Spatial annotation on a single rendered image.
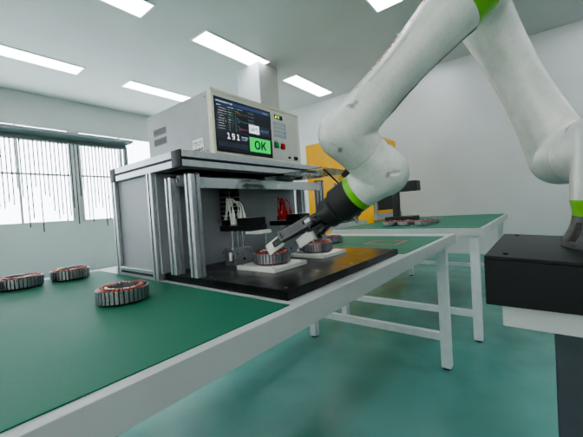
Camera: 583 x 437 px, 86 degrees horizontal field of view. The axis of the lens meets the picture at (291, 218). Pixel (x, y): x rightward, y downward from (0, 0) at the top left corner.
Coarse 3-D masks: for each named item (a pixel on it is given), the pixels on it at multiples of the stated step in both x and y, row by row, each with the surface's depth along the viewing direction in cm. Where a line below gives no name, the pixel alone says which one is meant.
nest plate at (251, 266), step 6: (240, 264) 94; (246, 264) 93; (252, 264) 92; (258, 264) 92; (270, 264) 90; (276, 264) 90; (282, 264) 89; (288, 264) 89; (294, 264) 90; (300, 264) 93; (246, 270) 90; (252, 270) 89; (258, 270) 87; (264, 270) 86; (270, 270) 84; (276, 270) 84; (282, 270) 86
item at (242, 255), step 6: (240, 246) 105; (246, 246) 104; (228, 252) 100; (234, 252) 99; (240, 252) 100; (246, 252) 102; (228, 258) 101; (234, 258) 99; (240, 258) 100; (246, 258) 102; (228, 264) 101; (234, 264) 99
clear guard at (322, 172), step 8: (320, 168) 100; (328, 168) 101; (264, 176) 115; (272, 176) 112; (280, 176) 114; (288, 176) 116; (296, 176) 117; (304, 176) 119; (312, 176) 121; (320, 176) 123; (328, 176) 125; (336, 176) 99
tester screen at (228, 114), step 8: (216, 104) 96; (224, 104) 98; (232, 104) 101; (216, 112) 96; (224, 112) 98; (232, 112) 100; (240, 112) 103; (248, 112) 106; (256, 112) 109; (216, 120) 96; (224, 120) 98; (232, 120) 100; (240, 120) 103; (248, 120) 106; (256, 120) 109; (264, 120) 112; (224, 128) 98; (232, 128) 100; (240, 128) 103; (248, 128) 106; (224, 136) 98; (240, 136) 103; (248, 136) 106; (256, 136) 109; (264, 136) 112; (248, 144) 106; (248, 152) 106
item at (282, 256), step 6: (258, 252) 91; (264, 252) 90; (276, 252) 89; (282, 252) 90; (288, 252) 92; (258, 258) 90; (264, 258) 89; (270, 258) 88; (276, 258) 89; (282, 258) 90; (288, 258) 91; (264, 264) 90
